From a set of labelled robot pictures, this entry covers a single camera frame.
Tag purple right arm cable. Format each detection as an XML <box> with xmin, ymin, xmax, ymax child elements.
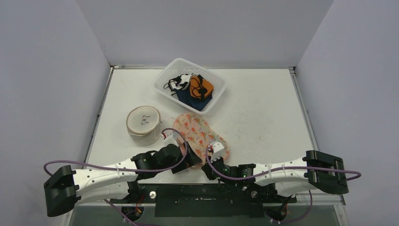
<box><xmin>205</xmin><ymin>145</ymin><xmax>362</xmax><ymax>182</ymax></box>

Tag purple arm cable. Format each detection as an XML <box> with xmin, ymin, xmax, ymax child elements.
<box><xmin>43</xmin><ymin>128</ymin><xmax>189</xmax><ymax>177</ymax></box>
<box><xmin>205</xmin><ymin>145</ymin><xmax>362</xmax><ymax>182</ymax></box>

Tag white round mesh laundry bag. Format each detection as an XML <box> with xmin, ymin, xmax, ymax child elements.
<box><xmin>126</xmin><ymin>105</ymin><xmax>161</xmax><ymax>146</ymax></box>

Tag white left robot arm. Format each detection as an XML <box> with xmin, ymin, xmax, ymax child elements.
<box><xmin>44</xmin><ymin>144</ymin><xmax>202</xmax><ymax>217</ymax></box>

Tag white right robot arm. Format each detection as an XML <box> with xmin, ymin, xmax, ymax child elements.
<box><xmin>201</xmin><ymin>150</ymin><xmax>349</xmax><ymax>202</ymax></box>

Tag navy blue bra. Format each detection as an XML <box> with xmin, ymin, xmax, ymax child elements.
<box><xmin>174</xmin><ymin>89</ymin><xmax>212</xmax><ymax>111</ymax></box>

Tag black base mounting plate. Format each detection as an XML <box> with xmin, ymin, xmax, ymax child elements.
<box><xmin>111</xmin><ymin>183</ymin><xmax>297</xmax><ymax>218</ymax></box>

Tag black and white bra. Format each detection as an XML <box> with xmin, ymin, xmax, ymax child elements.
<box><xmin>166</xmin><ymin>74</ymin><xmax>192</xmax><ymax>91</ymax></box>

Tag white plastic basket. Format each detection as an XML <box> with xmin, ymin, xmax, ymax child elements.
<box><xmin>153</xmin><ymin>58</ymin><xmax>227</xmax><ymax>114</ymax></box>

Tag orange bra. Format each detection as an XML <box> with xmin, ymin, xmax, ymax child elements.
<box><xmin>189</xmin><ymin>75</ymin><xmax>214</xmax><ymax>100</ymax></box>

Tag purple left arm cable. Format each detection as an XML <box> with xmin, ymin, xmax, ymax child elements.
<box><xmin>43</xmin><ymin>128</ymin><xmax>189</xmax><ymax>177</ymax></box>

